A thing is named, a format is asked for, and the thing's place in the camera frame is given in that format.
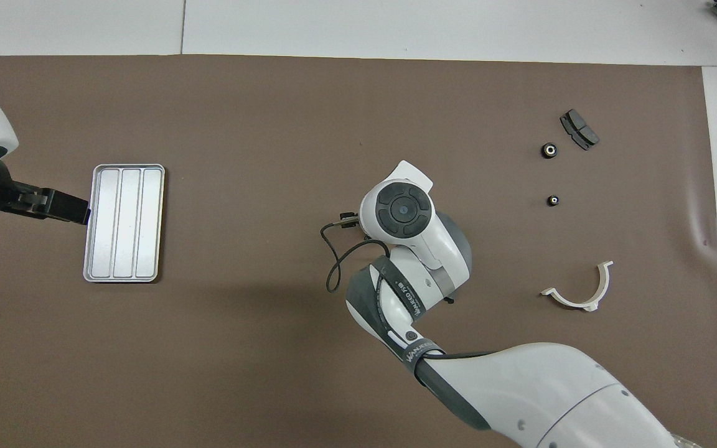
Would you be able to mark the silver metal tray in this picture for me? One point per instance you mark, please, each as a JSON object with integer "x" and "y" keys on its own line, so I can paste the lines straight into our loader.
{"x": 125, "y": 224}

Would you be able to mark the short grey brake pad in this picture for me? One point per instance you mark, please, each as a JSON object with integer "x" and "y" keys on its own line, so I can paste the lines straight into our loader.
{"x": 579, "y": 129}

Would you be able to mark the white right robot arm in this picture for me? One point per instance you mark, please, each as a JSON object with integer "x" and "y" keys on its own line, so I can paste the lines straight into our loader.
{"x": 551, "y": 398}

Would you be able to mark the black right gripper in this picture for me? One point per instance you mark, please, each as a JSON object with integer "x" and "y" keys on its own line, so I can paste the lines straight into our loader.
{"x": 348, "y": 220}

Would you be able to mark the brown paper table mat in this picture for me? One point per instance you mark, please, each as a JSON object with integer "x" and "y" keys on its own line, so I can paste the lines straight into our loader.
{"x": 240, "y": 373}

